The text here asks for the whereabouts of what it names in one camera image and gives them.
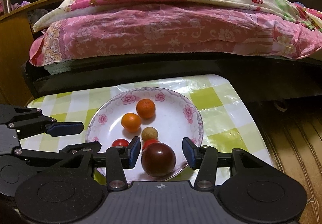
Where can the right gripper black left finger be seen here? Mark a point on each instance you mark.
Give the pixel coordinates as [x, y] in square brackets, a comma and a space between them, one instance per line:
[120, 158]

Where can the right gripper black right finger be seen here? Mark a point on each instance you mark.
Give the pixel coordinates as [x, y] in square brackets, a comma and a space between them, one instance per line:
[203, 158]

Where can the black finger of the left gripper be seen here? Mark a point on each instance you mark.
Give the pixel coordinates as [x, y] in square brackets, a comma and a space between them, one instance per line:
[44, 124]
[36, 155]

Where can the red cherry tomato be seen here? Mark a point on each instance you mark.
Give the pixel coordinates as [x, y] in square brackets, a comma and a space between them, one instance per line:
[120, 142]
[149, 142]

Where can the small orange tangerine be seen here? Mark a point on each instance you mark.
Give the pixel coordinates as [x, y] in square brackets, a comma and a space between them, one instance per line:
[131, 122]
[145, 108]

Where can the small tan longan fruit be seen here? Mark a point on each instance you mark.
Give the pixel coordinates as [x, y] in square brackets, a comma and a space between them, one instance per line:
[149, 133]

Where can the dark purple plum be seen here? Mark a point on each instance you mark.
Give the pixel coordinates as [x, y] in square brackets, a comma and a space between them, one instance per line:
[158, 159]

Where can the green checkered tablecloth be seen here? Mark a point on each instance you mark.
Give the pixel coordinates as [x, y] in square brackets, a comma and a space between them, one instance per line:
[226, 121]

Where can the white floral ceramic plate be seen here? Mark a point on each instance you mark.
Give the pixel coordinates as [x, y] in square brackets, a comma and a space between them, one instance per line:
[176, 117]

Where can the brown wooden headboard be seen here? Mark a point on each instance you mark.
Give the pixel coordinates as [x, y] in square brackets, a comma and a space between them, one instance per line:
[16, 40]

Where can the pink floral bed sheet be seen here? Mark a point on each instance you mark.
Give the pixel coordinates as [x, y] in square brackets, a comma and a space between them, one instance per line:
[161, 28]

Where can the steel thermos bottle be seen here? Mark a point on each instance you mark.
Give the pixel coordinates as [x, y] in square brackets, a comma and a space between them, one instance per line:
[6, 5]

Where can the dark bed frame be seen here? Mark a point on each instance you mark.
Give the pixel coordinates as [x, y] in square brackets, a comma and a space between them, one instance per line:
[254, 78]

